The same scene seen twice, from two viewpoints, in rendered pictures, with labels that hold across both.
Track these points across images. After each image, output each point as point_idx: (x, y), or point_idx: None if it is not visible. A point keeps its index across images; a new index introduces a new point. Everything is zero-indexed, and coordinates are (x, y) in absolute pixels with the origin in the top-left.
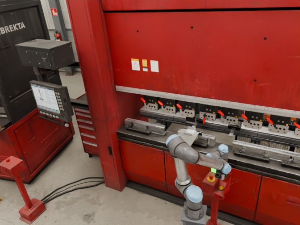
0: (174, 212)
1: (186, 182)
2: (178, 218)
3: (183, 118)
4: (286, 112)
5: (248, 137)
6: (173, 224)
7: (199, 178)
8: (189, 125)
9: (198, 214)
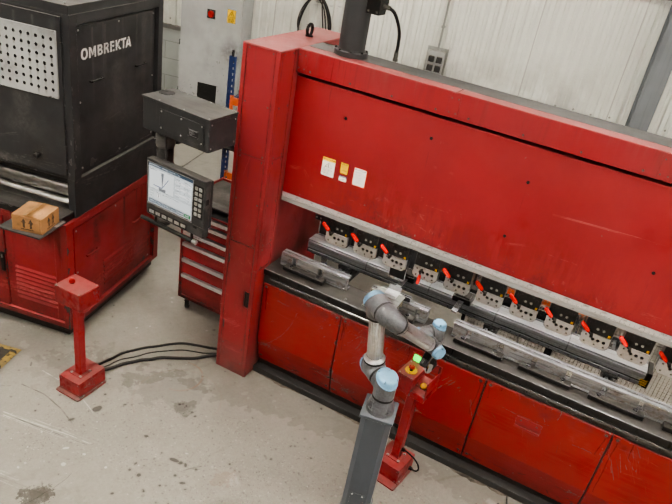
0: (335, 424)
1: (379, 362)
2: (340, 435)
3: (382, 270)
4: (537, 291)
5: (480, 319)
6: (330, 442)
7: None
8: (391, 282)
9: (386, 411)
